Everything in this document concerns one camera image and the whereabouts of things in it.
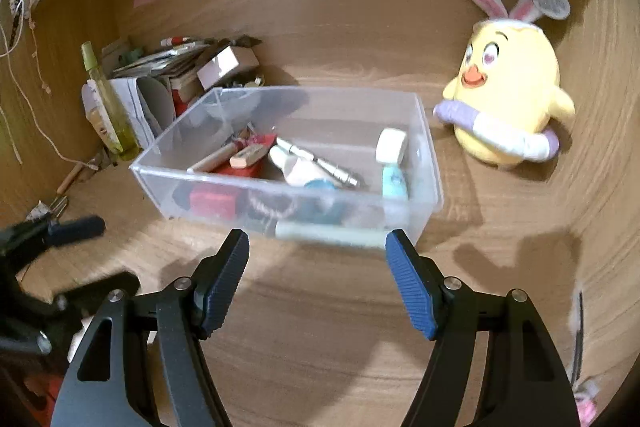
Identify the small peach tube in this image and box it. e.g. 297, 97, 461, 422
230, 144, 266, 168

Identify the pale green tube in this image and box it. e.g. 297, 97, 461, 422
274, 221, 388, 249

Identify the small white box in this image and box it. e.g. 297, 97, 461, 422
196, 45, 261, 92

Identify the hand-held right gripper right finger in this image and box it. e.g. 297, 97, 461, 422
385, 228, 583, 427

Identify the white cable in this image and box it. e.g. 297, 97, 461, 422
0, 0, 101, 170

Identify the pink tube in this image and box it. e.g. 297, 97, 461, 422
189, 141, 242, 174

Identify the white pen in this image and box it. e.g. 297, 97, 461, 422
276, 137, 362, 188

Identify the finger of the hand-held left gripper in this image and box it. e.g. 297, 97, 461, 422
0, 271, 142, 358
0, 216, 107, 258

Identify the light blue tube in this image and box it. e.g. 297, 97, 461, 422
381, 164, 410, 202

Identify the yellow-green spray bottle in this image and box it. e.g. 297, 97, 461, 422
81, 41, 141, 162

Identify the pink twisted hair tie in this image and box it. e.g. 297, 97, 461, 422
245, 192, 296, 223

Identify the white round jar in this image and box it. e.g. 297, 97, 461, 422
375, 128, 408, 166

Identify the clear plastic bin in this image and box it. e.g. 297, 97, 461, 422
129, 86, 445, 248

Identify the yellow chick plush toy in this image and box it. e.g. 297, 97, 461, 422
432, 0, 577, 168

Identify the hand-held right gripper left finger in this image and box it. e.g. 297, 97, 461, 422
50, 228, 251, 427

